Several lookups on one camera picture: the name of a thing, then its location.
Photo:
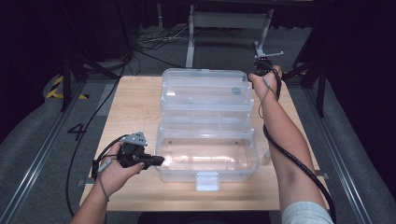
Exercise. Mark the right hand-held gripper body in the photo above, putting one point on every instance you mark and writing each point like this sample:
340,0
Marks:
263,65

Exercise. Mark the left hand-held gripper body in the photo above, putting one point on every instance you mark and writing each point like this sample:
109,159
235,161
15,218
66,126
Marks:
134,151

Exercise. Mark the clear plastic storage box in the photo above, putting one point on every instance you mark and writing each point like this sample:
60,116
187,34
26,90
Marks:
207,124

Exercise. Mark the person's right hand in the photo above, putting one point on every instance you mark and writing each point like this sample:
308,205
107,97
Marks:
269,87

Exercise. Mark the person's left hand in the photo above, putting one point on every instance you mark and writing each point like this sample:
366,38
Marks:
113,175

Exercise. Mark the grey metal stand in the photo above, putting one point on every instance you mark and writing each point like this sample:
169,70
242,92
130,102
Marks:
229,20

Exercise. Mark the black stand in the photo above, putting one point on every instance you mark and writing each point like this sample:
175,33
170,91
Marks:
320,84
67,81

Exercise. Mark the yellow black floor tape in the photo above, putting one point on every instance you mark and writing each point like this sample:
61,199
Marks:
56,90

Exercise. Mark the person's light sleeve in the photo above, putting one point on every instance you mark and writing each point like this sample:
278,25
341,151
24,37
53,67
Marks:
306,214

